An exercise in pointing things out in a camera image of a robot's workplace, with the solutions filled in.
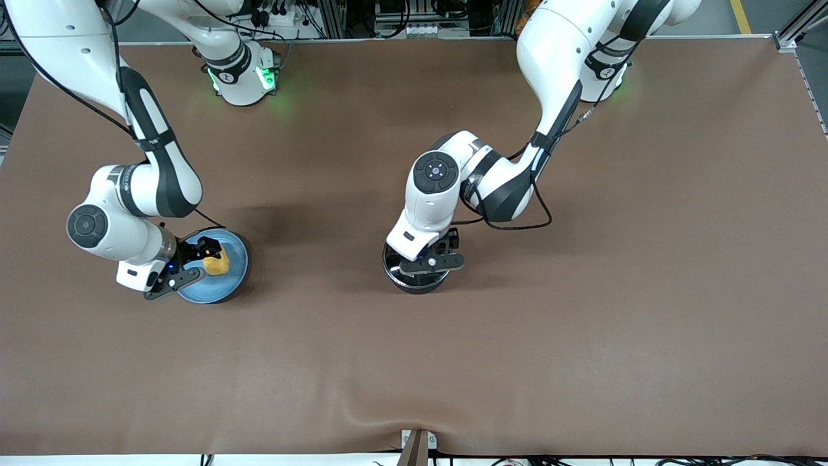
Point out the glass lid with blue knob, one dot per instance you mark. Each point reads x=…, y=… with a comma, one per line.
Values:
x=394, y=266

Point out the white connector block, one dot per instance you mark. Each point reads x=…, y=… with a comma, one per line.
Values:
x=411, y=30

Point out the white power strip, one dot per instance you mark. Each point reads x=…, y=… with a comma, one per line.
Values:
x=278, y=16

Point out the metal clamp bracket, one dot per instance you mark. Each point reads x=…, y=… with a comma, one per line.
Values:
x=417, y=446

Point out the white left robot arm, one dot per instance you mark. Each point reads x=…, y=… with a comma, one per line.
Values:
x=550, y=58

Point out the yellow potato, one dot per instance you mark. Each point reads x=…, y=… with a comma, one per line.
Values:
x=218, y=264

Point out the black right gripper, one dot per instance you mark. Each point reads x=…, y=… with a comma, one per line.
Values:
x=191, y=252

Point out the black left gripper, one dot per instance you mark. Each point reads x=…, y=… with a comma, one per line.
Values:
x=447, y=243

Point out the blue round plate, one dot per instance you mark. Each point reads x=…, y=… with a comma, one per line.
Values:
x=236, y=259

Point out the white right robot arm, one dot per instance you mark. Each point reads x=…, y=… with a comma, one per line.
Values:
x=71, y=39

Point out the bag of orange items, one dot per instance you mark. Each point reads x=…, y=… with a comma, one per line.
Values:
x=520, y=26

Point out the brown table cover mat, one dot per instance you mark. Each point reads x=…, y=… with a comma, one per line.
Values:
x=582, y=323

